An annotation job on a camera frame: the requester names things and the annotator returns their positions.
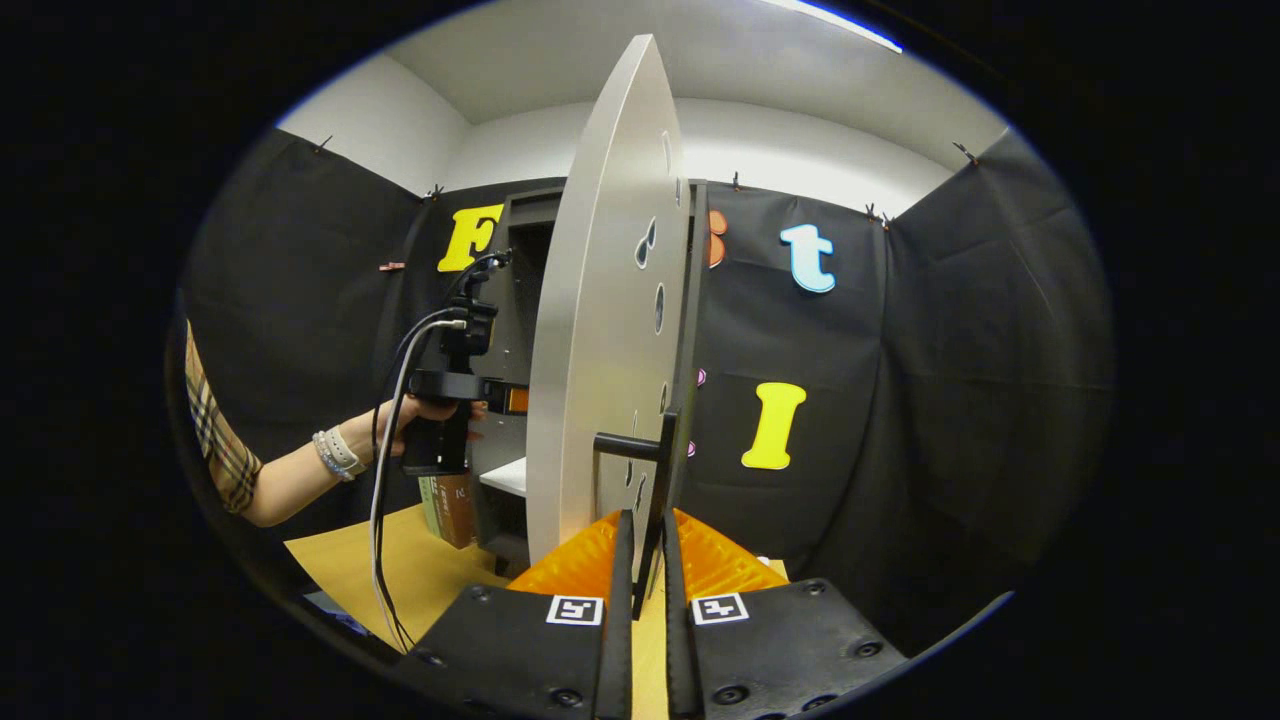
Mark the plaid shirt sleeve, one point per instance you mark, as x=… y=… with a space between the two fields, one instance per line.
x=215 y=440

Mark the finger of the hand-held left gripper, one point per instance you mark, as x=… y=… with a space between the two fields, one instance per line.
x=517 y=399

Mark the dark grey cabinet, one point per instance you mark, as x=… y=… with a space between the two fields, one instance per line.
x=520 y=320

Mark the brown book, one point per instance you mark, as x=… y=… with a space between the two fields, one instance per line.
x=458 y=510

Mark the white wristbands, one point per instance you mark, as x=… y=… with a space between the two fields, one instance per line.
x=338 y=455

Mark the beige cabinet door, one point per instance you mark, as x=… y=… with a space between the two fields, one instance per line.
x=590 y=300

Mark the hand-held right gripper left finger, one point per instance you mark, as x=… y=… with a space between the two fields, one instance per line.
x=620 y=620

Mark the white cabinet shelf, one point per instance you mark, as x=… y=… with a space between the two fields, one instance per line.
x=503 y=477

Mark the black backdrop cloth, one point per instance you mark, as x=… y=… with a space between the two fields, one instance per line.
x=950 y=400

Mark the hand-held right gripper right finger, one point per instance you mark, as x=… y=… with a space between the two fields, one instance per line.
x=678 y=620

